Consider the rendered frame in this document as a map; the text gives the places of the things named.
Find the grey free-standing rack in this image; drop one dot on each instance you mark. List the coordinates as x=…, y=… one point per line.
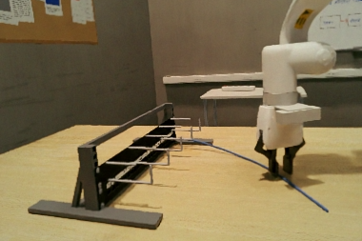
x=100, y=192

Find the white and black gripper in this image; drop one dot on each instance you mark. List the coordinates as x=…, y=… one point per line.
x=276, y=136

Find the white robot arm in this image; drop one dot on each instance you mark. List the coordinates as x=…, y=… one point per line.
x=282, y=63

